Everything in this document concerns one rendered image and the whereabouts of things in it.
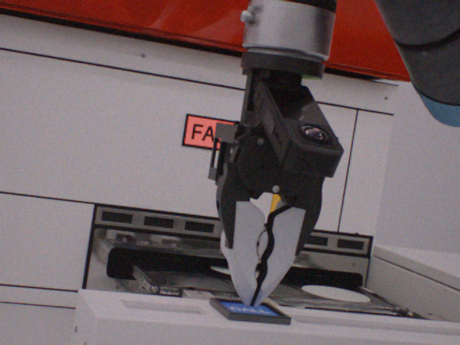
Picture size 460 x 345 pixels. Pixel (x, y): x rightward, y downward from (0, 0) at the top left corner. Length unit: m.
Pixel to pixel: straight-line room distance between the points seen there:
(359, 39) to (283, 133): 0.71
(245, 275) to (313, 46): 0.20
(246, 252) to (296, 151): 0.12
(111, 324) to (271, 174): 0.18
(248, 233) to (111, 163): 0.59
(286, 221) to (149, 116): 0.59
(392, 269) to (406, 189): 1.80
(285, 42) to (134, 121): 0.61
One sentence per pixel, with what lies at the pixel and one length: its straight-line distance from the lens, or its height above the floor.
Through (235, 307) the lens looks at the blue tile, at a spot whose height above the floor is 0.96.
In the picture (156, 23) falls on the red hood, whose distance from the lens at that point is 1.29.
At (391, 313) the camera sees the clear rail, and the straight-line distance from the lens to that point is 1.29.
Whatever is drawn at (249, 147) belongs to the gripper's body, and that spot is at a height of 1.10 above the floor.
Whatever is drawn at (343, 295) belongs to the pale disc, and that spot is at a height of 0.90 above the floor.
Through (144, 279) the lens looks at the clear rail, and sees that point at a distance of 1.21.
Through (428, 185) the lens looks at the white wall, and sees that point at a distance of 3.24.
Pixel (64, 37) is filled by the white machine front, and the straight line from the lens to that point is 1.31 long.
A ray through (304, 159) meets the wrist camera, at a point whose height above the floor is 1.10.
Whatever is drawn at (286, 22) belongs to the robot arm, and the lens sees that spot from 0.75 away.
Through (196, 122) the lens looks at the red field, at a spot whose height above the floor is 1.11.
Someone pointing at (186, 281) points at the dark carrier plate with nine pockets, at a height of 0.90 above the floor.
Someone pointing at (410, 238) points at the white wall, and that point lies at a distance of 3.24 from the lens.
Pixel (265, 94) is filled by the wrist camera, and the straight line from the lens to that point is 0.74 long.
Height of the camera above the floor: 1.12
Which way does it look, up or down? 3 degrees down
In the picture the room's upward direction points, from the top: 9 degrees clockwise
